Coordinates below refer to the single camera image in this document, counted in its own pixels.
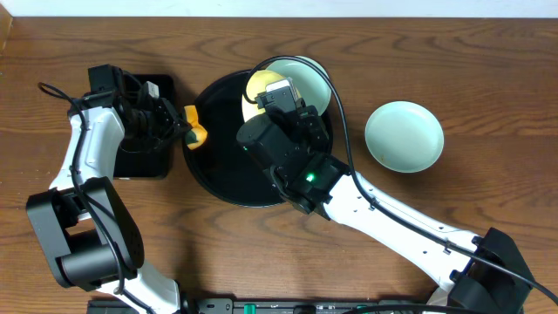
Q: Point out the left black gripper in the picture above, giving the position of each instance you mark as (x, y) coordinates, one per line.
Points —
(165, 123)

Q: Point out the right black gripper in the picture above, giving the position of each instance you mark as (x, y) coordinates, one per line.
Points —
(315, 124)

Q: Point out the yellow green scrub sponge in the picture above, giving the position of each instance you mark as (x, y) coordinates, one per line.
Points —
(197, 136)

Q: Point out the light blue plate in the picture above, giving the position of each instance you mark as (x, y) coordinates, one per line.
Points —
(404, 137)
(313, 88)

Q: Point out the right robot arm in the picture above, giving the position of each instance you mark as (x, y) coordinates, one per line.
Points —
(484, 274)

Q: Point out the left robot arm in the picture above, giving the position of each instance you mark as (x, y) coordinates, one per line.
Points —
(87, 234)

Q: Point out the black rectangular tray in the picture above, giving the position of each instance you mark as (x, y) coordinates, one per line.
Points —
(154, 165)

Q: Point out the black round tray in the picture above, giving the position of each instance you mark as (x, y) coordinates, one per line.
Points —
(221, 165)

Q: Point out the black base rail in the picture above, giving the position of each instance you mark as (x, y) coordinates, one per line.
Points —
(229, 306)

